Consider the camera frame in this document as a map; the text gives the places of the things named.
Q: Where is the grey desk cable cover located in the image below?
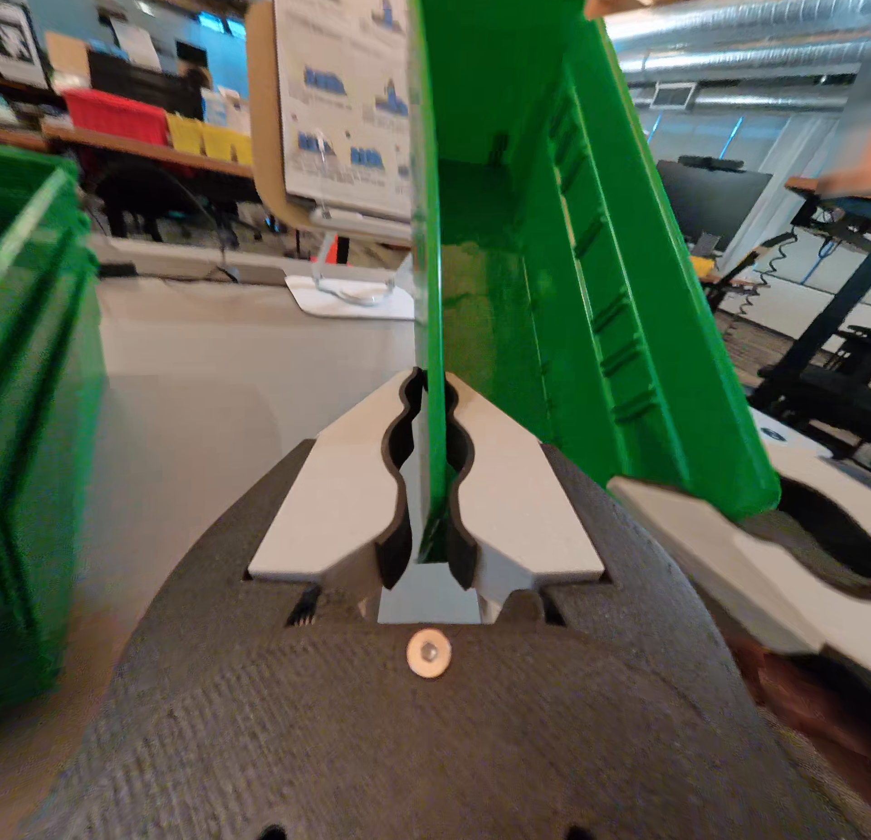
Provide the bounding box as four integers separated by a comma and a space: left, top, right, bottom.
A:
92, 237, 324, 288

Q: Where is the black and white marker sign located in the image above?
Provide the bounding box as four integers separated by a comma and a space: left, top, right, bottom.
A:
0, 0, 43, 87

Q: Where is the grey desk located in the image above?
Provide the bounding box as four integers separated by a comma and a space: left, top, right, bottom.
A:
0, 241, 417, 840

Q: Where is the red plastic bin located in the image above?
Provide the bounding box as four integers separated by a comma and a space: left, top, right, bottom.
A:
61, 88, 171, 148

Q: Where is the black computer monitor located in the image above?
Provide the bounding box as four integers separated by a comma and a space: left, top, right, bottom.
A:
655, 154, 774, 254

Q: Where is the printed instruction sheet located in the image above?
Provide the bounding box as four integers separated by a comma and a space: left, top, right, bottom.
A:
271, 0, 414, 218

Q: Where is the instruction sheet on stand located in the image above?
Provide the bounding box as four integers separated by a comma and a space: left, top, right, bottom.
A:
244, 0, 417, 321

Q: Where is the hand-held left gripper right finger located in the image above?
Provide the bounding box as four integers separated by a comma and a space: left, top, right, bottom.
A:
444, 370, 608, 619

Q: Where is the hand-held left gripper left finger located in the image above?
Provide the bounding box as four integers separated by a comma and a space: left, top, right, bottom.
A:
246, 367, 427, 618

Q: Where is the black cable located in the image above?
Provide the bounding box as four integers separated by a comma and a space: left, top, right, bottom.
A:
160, 258, 240, 286

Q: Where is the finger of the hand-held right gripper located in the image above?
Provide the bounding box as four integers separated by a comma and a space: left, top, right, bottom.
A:
776, 445, 871, 555
607, 475, 871, 673

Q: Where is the silver ventilation duct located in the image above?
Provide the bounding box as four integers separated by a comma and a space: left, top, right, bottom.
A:
622, 40, 871, 85
604, 0, 871, 44

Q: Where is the black-legged standing desk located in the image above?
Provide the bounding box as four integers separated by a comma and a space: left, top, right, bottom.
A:
749, 176, 871, 446

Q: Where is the long wooden workbench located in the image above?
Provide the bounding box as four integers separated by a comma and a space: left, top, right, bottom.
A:
0, 122, 256, 179

